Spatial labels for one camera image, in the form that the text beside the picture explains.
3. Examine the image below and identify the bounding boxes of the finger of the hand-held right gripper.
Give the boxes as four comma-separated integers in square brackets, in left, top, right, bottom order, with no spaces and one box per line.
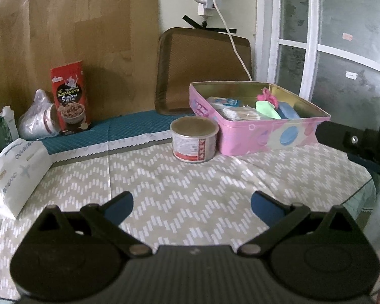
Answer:
[347,153,380,182]
[315,120,380,165]

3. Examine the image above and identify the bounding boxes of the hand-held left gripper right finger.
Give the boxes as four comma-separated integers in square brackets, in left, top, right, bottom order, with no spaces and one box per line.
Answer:
[237,191,360,256]

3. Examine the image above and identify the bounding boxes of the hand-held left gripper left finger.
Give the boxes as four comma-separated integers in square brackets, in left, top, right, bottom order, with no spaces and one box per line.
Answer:
[38,191,153,258]

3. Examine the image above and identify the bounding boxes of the pink tin box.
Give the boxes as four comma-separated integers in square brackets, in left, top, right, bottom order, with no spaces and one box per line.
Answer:
[189,81,332,157]

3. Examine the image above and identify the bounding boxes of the mint green sheet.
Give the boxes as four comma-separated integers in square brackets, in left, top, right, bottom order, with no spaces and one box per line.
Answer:
[345,177,376,216]

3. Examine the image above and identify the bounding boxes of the zigzag patterned cloth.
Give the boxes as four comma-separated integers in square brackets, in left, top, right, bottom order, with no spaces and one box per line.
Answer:
[0,133,376,299]

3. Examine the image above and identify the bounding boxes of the pink hair scrunchie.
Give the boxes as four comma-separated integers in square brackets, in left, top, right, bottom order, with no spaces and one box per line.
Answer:
[257,87,279,108]

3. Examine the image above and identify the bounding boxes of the teal patterned mat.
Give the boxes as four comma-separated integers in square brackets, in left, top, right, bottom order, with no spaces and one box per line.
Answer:
[0,109,223,169]

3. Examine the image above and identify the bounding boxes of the round tin can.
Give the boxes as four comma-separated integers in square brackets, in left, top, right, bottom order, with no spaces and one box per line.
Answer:
[170,116,220,164]

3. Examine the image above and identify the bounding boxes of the cotton swab pack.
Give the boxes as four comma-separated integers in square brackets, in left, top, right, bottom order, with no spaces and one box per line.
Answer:
[222,107,262,122]

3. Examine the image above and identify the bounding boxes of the large white tissue pack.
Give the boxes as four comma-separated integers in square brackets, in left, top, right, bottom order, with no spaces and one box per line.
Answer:
[0,138,54,219]

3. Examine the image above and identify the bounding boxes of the small white blue tissue pack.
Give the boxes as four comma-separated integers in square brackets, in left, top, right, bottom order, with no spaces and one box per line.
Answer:
[207,97,242,110]

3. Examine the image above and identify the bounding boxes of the red cereal box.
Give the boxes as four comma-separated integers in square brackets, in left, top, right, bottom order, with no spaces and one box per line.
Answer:
[50,59,92,135]

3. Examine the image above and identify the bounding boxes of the clear plastic bag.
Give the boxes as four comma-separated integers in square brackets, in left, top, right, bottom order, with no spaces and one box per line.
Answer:
[17,89,63,140]

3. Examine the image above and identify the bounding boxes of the green white carton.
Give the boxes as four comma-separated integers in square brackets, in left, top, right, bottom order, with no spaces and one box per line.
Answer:
[0,105,20,142]

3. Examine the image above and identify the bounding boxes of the brown tray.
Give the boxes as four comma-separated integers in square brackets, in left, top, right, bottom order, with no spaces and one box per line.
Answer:
[155,27,253,117]

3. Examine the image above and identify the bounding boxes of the black tape strip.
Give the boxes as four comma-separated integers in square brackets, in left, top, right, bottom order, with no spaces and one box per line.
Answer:
[182,15,239,34]

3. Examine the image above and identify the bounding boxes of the brown cardboard sheet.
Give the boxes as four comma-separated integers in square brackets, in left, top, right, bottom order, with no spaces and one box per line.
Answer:
[0,0,161,125]

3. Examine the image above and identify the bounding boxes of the white window frame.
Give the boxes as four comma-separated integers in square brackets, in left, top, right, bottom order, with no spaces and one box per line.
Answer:
[265,0,380,102]

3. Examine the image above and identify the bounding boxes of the white power cable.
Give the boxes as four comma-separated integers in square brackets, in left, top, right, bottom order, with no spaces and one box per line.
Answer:
[210,0,253,82]

